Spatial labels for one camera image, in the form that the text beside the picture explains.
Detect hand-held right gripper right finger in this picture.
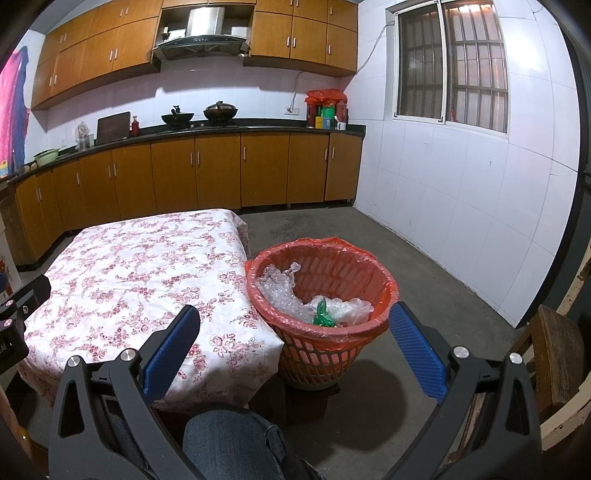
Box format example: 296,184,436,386
383,302,542,480

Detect red plastic lattice basket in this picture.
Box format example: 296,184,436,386
245,237,400,391

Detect cream wooden frame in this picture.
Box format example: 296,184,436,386
540,240,591,451

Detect black open wok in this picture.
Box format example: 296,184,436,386
160,104,196,129

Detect red bag over bottles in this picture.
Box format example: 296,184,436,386
304,89,348,110

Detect wooden base cabinets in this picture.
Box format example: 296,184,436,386
14,131,366,267

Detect dark wooden cutting board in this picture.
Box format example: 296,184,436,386
95,111,132,145

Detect black wok with lid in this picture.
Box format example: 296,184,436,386
202,101,240,126

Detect person's leg in jeans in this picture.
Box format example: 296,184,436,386
106,408,319,480

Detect white wall cable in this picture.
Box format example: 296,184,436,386
290,20,399,112

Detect wooden wall cabinets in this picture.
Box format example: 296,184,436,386
30,0,360,112

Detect steel range hood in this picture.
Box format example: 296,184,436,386
152,6,250,61

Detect floral tablecloth table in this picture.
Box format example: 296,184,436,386
18,209,285,414

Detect orange plastic basket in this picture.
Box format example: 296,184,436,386
244,236,400,345

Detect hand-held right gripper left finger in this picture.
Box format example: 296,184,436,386
48,305,204,480

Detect brown wooden chair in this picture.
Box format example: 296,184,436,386
462,305,587,480

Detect green plastic packet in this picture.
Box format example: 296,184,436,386
312,298,336,326

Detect black kitchen countertop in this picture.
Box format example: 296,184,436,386
0,123,367,186

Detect pink hanging cloth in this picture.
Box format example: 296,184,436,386
0,46,31,172

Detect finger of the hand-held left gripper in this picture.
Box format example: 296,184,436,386
0,274,52,325

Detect barred window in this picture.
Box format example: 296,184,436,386
390,0,512,136

